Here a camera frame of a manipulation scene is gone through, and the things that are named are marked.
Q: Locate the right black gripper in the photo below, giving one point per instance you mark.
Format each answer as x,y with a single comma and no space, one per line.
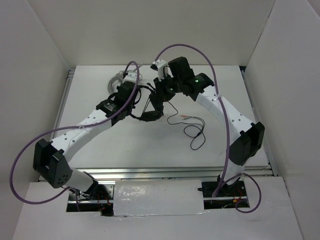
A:
160,94

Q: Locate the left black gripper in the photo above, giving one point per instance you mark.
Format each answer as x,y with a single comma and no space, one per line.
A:
133,106

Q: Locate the black headphones with cable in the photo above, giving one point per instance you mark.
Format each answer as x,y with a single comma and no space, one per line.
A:
194,126

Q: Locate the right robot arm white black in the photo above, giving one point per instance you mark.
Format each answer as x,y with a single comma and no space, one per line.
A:
244,137

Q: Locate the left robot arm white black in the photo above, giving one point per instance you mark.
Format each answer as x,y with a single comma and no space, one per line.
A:
51,158

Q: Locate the grey white headphone stand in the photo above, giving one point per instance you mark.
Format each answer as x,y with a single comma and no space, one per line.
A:
116,80

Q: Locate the white taped cover plate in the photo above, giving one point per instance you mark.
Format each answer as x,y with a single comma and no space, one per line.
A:
157,198

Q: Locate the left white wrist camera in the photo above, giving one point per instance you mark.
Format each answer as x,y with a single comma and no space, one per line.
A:
130,76

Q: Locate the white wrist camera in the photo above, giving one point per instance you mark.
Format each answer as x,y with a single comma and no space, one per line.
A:
130,76
161,67

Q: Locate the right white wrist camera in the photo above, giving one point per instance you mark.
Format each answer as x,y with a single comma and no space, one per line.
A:
161,67

